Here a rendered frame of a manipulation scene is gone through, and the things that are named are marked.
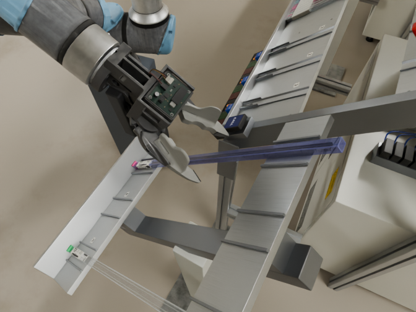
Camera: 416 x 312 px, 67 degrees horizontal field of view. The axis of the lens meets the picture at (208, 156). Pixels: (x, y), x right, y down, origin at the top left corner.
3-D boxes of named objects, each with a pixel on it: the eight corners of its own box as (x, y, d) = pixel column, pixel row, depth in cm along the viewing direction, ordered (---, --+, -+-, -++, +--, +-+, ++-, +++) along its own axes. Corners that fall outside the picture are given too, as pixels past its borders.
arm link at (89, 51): (60, 75, 45) (97, 41, 49) (88, 96, 46) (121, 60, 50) (63, 49, 39) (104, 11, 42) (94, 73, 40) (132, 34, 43)
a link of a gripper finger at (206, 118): (242, 129, 49) (187, 109, 45) (223, 139, 54) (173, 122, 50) (244, 111, 50) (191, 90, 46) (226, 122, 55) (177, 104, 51)
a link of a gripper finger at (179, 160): (197, 188, 43) (161, 130, 43) (181, 193, 48) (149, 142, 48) (213, 176, 45) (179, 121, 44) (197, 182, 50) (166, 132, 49)
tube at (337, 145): (135, 169, 73) (132, 166, 73) (139, 164, 74) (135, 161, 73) (342, 153, 33) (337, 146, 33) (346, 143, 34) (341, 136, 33)
